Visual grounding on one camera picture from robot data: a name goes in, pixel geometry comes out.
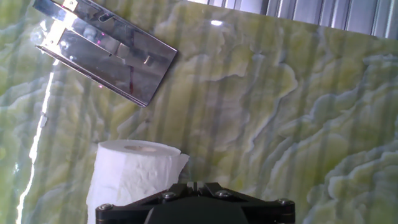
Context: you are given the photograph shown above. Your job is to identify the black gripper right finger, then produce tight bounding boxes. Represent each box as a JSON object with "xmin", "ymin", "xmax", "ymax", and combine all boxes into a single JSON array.
[{"xmin": 198, "ymin": 182, "xmax": 296, "ymax": 224}]

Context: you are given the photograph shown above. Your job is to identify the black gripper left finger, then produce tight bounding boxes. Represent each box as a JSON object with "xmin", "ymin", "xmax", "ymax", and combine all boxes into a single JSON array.
[{"xmin": 95, "ymin": 182, "xmax": 198, "ymax": 224}]

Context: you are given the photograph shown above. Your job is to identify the white toilet paper roll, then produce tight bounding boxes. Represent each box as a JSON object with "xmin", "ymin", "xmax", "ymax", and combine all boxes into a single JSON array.
[{"xmin": 86, "ymin": 139, "xmax": 190, "ymax": 224}]

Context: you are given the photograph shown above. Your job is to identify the chrome toilet paper holder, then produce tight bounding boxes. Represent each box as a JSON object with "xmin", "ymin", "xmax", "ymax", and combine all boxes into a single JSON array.
[{"xmin": 32, "ymin": 0, "xmax": 178, "ymax": 108}]

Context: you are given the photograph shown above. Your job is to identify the green marble pattern mat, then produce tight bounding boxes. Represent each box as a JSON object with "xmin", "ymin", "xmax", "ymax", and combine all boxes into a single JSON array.
[{"xmin": 0, "ymin": 0, "xmax": 398, "ymax": 224}]

